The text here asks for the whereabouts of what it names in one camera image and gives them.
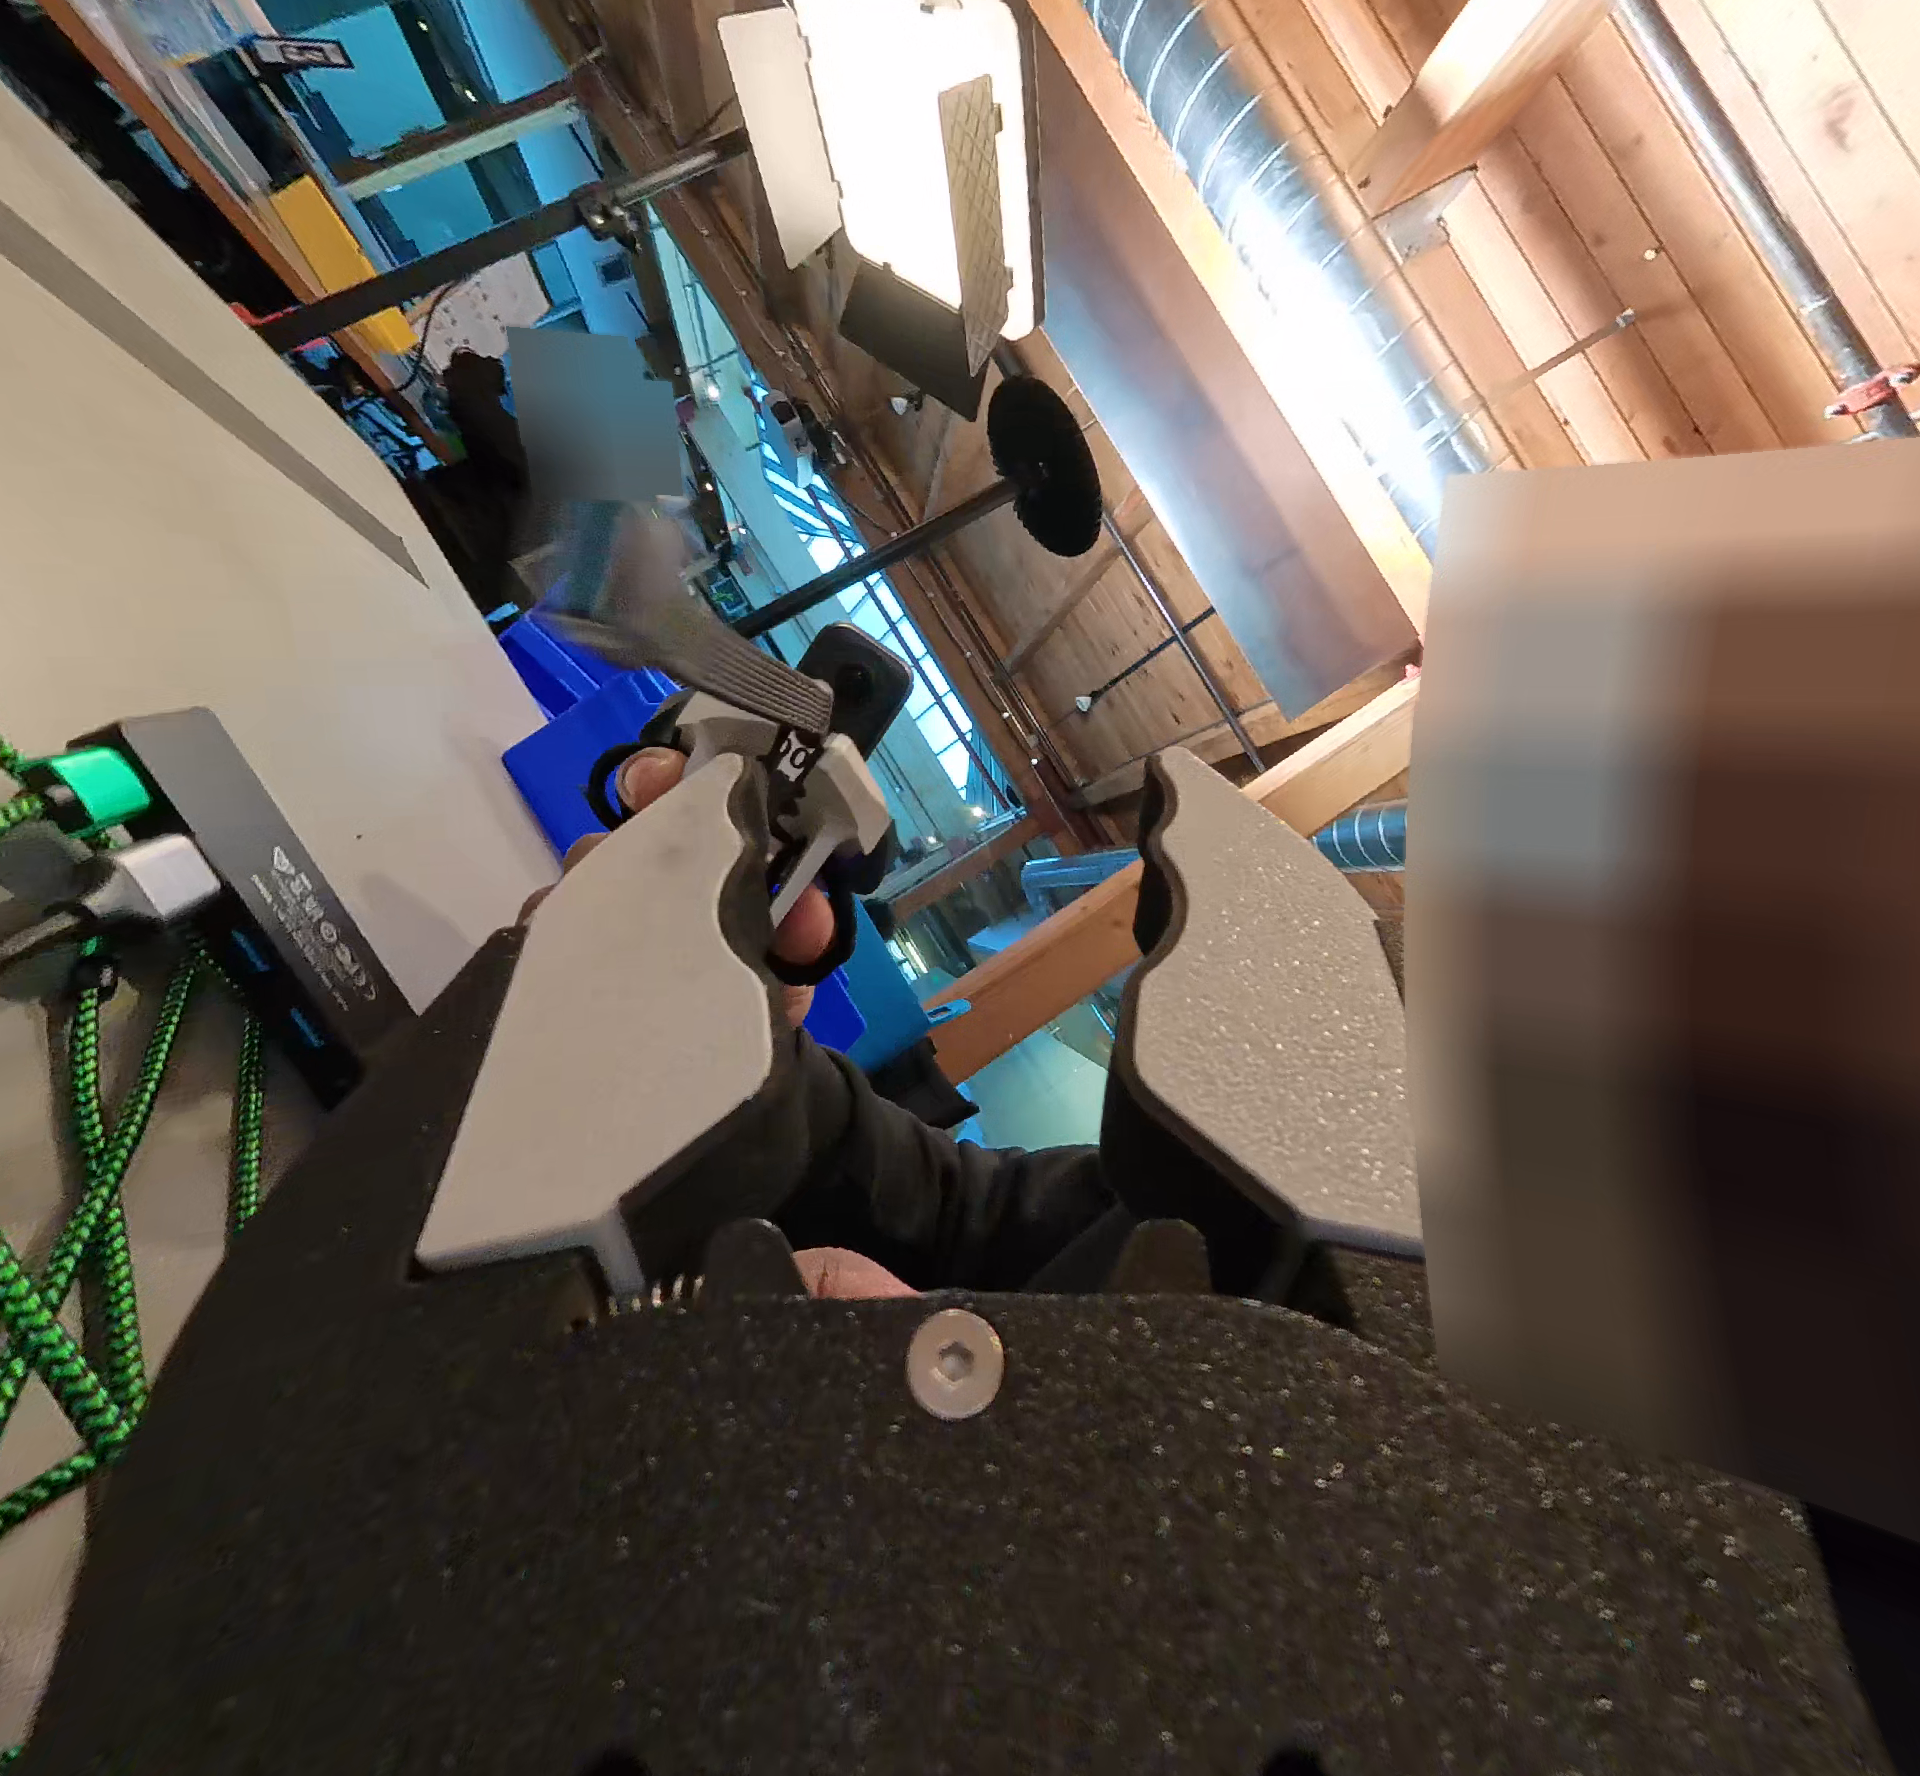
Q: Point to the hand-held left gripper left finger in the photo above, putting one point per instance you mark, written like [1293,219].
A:
[605,1057]

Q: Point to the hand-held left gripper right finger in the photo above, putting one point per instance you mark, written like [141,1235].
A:
[1273,1024]

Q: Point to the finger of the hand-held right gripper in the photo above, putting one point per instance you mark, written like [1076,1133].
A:
[725,619]
[706,675]

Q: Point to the black USB hub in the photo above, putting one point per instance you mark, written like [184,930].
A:
[253,829]

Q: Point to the person's right forearm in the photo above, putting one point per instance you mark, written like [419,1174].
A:
[932,1176]

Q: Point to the grey desk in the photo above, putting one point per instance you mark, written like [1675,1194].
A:
[180,537]

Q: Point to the person's right hand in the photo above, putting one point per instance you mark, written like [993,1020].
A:
[803,925]

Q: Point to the black round disc on rod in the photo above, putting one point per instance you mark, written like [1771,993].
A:
[1046,465]

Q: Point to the black metal pole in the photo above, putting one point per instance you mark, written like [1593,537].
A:
[447,270]

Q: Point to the metal ceiling pipe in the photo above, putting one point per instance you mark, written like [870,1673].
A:
[1690,82]

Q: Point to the silver ventilation duct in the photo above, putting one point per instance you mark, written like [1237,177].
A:
[1355,839]
[1243,154]

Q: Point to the wooden post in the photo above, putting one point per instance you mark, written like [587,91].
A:
[1049,957]

